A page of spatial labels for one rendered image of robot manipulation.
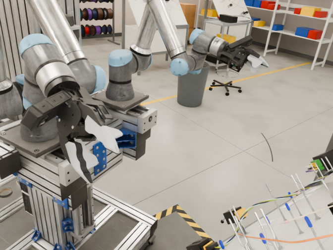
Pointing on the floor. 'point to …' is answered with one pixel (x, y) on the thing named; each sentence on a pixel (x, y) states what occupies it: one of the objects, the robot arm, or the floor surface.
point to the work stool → (226, 83)
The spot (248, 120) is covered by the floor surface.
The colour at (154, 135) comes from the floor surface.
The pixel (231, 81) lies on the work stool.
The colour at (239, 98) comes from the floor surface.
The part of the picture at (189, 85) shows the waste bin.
